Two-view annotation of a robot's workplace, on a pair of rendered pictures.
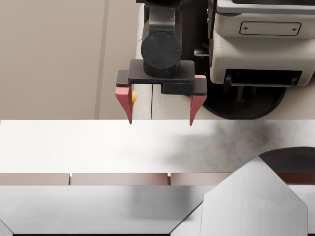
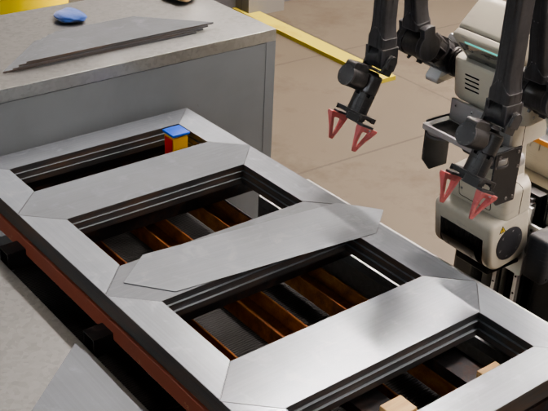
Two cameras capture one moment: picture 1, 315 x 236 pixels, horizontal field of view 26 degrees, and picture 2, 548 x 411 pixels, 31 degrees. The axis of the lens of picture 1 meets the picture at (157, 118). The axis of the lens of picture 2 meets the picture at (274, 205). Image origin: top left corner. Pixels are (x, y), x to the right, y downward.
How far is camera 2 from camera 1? 211 cm
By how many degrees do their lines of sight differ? 46
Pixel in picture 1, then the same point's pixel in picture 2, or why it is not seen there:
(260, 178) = (370, 214)
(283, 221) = (356, 228)
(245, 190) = (357, 213)
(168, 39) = (351, 68)
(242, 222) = (338, 217)
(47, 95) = not seen: hidden behind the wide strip
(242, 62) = (448, 211)
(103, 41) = not seen: hidden behind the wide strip
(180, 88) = (353, 117)
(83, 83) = not seen: hidden behind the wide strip
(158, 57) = (343, 77)
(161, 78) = (349, 108)
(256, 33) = (467, 197)
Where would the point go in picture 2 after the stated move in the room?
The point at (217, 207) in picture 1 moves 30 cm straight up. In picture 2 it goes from (336, 208) to (344, 103)
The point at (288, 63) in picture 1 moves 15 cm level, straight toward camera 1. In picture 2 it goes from (473, 225) to (425, 232)
